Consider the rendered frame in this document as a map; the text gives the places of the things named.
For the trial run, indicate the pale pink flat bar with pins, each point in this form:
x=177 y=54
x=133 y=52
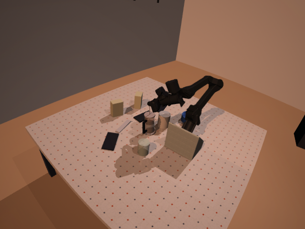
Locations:
x=123 y=126

